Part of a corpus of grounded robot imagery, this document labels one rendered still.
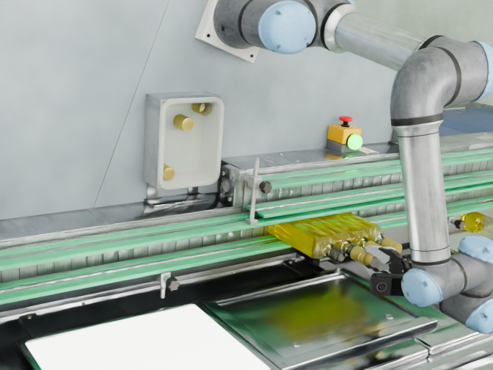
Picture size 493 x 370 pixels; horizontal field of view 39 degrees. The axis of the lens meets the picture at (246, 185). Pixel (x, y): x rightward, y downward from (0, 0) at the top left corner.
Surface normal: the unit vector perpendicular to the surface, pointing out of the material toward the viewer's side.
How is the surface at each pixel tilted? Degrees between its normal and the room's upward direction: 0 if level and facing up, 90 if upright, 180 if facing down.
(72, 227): 90
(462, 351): 90
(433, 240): 36
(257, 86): 0
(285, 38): 8
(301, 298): 90
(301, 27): 8
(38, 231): 90
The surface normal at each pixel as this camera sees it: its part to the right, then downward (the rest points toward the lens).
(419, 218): -0.53, 0.21
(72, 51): 0.56, 0.29
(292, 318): 0.09, -0.95
